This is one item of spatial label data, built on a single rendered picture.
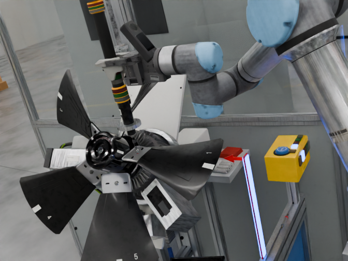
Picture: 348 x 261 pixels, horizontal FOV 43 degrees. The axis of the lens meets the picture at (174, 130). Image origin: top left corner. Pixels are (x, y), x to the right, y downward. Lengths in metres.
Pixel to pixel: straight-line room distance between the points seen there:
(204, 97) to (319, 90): 0.38
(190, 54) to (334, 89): 0.41
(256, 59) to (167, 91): 0.60
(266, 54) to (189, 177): 0.39
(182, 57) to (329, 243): 1.33
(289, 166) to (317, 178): 0.60
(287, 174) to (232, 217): 0.88
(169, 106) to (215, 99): 0.50
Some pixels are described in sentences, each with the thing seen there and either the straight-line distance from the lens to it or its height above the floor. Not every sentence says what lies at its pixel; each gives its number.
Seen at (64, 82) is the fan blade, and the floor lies 1.39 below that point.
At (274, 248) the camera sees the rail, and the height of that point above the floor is 0.86.
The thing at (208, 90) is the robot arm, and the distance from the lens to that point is 1.11.
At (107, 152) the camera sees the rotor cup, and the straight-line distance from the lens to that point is 1.34.
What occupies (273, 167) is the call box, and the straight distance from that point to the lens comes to 1.43.
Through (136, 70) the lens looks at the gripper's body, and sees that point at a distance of 1.19.
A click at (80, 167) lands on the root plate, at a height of 1.16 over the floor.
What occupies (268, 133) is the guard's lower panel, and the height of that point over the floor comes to 0.92.
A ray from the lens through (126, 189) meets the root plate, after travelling 1.38.
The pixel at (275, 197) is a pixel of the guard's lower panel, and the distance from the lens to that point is 2.11.
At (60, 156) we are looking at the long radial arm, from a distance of 1.71.
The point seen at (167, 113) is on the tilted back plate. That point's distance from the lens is 1.60.
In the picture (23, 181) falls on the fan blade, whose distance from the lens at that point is 1.57.
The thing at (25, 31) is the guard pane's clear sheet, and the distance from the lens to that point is 2.54.
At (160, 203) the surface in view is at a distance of 1.38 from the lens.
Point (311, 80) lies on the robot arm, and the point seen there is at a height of 1.46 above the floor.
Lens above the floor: 1.71
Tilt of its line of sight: 21 degrees down
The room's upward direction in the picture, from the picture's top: 14 degrees counter-clockwise
